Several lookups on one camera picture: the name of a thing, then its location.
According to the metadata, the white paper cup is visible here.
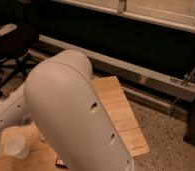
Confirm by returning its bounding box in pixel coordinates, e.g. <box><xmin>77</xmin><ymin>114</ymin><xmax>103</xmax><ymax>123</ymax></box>
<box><xmin>4</xmin><ymin>135</ymin><xmax>30</xmax><ymax>159</ymax></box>

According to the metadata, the black office chair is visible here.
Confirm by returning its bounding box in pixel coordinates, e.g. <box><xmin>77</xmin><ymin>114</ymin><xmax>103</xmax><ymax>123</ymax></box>
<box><xmin>0</xmin><ymin>23</ymin><xmax>39</xmax><ymax>98</ymax></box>

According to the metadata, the metal floor rail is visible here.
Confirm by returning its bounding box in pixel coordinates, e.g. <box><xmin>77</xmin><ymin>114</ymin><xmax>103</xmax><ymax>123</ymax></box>
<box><xmin>39</xmin><ymin>35</ymin><xmax>195</xmax><ymax>102</ymax></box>

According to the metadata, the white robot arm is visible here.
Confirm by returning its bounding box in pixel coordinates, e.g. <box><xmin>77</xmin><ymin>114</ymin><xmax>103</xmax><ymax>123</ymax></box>
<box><xmin>0</xmin><ymin>49</ymin><xmax>135</xmax><ymax>171</ymax></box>

